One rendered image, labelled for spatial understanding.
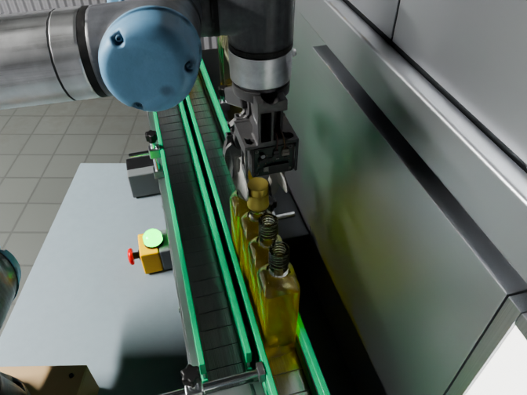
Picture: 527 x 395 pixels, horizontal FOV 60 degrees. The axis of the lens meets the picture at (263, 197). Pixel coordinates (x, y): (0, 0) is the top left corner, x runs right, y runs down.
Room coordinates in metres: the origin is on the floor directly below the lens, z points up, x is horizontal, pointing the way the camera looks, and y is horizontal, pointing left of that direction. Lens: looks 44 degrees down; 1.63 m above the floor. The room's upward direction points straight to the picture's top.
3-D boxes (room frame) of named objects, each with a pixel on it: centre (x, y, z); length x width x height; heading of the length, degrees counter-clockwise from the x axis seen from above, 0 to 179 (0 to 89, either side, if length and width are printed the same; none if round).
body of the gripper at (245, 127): (0.50, 0.00, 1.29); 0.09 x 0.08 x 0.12; 16
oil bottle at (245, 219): (0.53, 0.01, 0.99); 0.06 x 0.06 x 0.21; 16
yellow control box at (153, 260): (0.70, 0.26, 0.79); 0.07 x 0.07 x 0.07; 15
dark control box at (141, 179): (0.97, 0.34, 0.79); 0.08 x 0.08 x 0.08; 15
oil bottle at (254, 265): (0.47, -0.01, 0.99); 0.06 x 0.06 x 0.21; 16
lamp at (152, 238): (0.70, 0.26, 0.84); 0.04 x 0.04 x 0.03
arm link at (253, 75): (0.51, 0.00, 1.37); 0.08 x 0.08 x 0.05
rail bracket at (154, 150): (0.87, 0.29, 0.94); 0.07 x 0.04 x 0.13; 105
